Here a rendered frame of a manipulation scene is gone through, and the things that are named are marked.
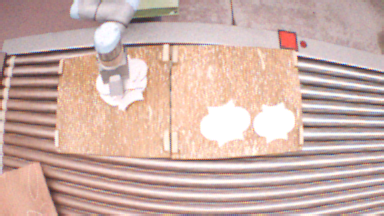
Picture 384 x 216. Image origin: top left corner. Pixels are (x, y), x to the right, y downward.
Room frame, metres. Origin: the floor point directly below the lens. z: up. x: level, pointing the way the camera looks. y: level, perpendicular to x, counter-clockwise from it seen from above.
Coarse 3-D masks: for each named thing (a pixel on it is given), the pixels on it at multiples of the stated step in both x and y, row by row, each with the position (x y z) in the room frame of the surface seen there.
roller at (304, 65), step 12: (12, 60) 0.88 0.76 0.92; (24, 60) 0.87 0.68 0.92; (36, 60) 0.86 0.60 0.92; (48, 60) 0.84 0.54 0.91; (300, 60) 0.74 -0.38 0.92; (324, 72) 0.70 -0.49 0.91; (336, 72) 0.70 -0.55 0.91; (348, 72) 0.70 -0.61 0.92; (360, 72) 0.70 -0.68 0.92; (372, 72) 0.70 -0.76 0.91
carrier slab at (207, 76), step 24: (192, 48) 0.78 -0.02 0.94; (216, 48) 0.78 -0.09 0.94; (240, 48) 0.78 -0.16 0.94; (264, 48) 0.78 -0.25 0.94; (192, 72) 0.70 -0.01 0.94; (216, 72) 0.70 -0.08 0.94; (240, 72) 0.70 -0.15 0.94; (264, 72) 0.69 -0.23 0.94; (288, 72) 0.69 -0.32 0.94; (192, 96) 0.63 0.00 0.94; (216, 96) 0.63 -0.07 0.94; (240, 96) 0.62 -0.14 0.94; (264, 96) 0.61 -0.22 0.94; (288, 96) 0.61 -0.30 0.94; (192, 120) 0.56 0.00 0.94; (192, 144) 0.49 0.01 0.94; (216, 144) 0.48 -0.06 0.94; (240, 144) 0.48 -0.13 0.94; (264, 144) 0.47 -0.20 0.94; (288, 144) 0.45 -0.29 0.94
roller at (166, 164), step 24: (24, 144) 0.51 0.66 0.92; (48, 144) 0.51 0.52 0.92; (144, 168) 0.43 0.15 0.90; (168, 168) 0.43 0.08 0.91; (192, 168) 0.42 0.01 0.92; (216, 168) 0.42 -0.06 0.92; (240, 168) 0.41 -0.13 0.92; (264, 168) 0.39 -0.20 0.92; (288, 168) 0.38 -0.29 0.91; (312, 168) 0.36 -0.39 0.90
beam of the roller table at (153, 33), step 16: (64, 32) 0.95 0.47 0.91; (80, 32) 0.93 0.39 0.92; (128, 32) 0.89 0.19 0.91; (144, 32) 0.88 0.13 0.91; (160, 32) 0.87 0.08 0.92; (176, 32) 0.86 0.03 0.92; (192, 32) 0.85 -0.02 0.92; (208, 32) 0.85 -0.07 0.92; (224, 32) 0.85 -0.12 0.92; (240, 32) 0.85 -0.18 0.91; (256, 32) 0.85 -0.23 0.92; (272, 32) 0.85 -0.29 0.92; (16, 48) 0.94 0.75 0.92; (32, 48) 0.92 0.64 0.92; (48, 48) 0.90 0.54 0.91; (64, 48) 0.88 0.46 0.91; (80, 48) 0.87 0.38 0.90; (304, 48) 0.79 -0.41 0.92; (320, 48) 0.80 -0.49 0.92; (336, 48) 0.80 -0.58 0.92; (352, 48) 0.81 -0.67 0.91; (336, 64) 0.74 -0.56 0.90; (352, 64) 0.73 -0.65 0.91; (368, 64) 0.73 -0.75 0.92
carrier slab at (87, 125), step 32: (64, 64) 0.80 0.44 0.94; (96, 64) 0.77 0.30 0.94; (160, 64) 0.74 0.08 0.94; (64, 96) 0.67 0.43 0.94; (96, 96) 0.66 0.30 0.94; (160, 96) 0.64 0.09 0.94; (64, 128) 0.56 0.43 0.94; (96, 128) 0.55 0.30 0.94; (128, 128) 0.55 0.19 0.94; (160, 128) 0.54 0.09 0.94
